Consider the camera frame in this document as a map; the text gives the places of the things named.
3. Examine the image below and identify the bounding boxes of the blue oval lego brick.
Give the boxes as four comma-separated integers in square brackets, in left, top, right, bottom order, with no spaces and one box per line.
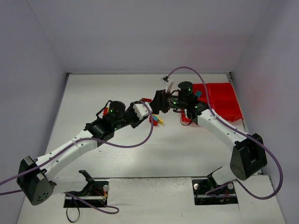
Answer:
[195,91,202,97]

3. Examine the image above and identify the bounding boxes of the red four-stud lego brick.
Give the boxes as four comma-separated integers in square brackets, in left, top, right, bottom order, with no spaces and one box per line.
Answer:
[103,107,109,115]

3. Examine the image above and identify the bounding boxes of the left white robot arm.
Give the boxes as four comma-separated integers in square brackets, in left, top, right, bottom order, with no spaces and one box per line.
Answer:
[17,100,152,206]

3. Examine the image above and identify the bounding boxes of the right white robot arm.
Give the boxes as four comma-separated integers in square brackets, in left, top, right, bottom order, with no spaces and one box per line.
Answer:
[150,81,268,188]

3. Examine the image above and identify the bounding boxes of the yellow long flat lego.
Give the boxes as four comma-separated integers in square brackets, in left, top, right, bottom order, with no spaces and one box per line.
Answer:
[153,114,164,125]

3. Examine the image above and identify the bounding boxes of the red curved lego brick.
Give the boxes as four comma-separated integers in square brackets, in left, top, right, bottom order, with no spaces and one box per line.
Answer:
[149,117,158,126]

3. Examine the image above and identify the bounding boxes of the red compartment tray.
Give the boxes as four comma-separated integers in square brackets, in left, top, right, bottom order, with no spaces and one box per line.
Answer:
[181,83,243,123]

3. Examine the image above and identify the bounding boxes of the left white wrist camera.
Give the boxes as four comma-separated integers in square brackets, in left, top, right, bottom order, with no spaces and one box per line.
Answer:
[133,102,152,119]

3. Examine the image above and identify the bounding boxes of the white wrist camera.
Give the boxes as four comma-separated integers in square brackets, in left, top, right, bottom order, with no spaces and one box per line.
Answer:
[161,76,174,93]
[133,102,152,119]

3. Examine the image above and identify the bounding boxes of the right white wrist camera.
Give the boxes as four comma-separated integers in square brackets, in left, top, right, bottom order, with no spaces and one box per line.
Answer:
[161,76,174,93]

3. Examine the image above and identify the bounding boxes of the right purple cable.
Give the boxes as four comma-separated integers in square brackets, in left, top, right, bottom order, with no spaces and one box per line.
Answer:
[167,66,284,200]

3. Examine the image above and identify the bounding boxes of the purple cable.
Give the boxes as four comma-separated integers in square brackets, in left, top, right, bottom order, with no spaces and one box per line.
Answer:
[167,66,284,200]
[0,98,155,214]

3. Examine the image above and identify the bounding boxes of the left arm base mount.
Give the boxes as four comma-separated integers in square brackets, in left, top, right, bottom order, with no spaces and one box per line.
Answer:
[64,170,109,208]

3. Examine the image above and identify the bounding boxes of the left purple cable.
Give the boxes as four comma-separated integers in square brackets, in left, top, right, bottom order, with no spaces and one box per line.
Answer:
[0,98,155,214]

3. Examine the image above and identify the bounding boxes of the black loop cable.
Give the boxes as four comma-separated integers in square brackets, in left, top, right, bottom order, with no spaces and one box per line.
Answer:
[66,193,81,223]

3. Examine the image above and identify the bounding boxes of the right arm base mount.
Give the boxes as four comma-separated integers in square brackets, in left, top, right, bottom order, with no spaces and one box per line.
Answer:
[192,178,238,206]

